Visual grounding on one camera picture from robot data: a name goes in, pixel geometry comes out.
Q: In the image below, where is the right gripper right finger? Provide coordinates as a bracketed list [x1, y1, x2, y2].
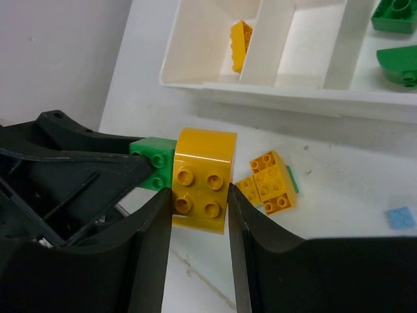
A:
[228, 185, 416, 312]

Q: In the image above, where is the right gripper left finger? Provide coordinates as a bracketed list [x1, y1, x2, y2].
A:
[1, 188, 171, 312]

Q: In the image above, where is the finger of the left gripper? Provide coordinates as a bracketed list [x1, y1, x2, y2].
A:
[1, 110, 153, 247]

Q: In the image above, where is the green small lego brick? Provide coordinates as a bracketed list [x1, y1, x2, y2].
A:
[130, 137, 177, 191]

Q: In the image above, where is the yellow curved lego brick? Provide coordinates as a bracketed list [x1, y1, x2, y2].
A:
[171, 127, 237, 234]

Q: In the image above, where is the yellow long lego brick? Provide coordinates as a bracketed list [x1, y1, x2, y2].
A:
[230, 20, 253, 74]

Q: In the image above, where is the green lego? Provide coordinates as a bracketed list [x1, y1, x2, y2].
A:
[376, 45, 416, 88]

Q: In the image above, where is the green square lego brick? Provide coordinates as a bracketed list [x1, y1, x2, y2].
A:
[371, 0, 416, 35]

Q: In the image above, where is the yellow lego cluster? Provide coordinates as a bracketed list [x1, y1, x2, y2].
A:
[235, 151, 298, 215]

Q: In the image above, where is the light blue lego plate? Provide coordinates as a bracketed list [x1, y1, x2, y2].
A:
[385, 207, 416, 230]

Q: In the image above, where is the white divided sorting tray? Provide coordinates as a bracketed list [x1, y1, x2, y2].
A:
[160, 1, 416, 123]

